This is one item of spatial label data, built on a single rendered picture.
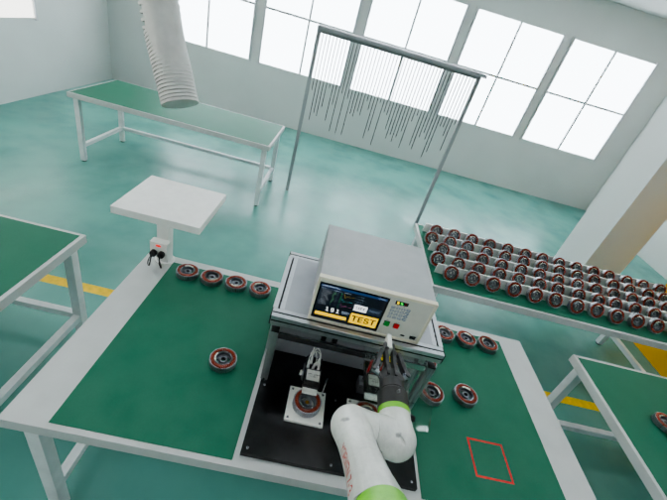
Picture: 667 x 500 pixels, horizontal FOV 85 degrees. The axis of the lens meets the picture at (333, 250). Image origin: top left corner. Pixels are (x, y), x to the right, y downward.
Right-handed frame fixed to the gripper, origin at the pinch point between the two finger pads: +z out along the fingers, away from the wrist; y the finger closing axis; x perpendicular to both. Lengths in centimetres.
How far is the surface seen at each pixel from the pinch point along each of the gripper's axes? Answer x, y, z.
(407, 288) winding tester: 13.8, 3.4, 15.9
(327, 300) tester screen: 4.2, -24.2, 9.8
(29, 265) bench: -44, -160, 39
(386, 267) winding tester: 13.8, -4.1, 26.1
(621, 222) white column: -14, 280, 273
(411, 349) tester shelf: -7.0, 11.9, 7.1
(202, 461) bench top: -44, -52, -29
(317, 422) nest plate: -39.9, -15.3, -8.9
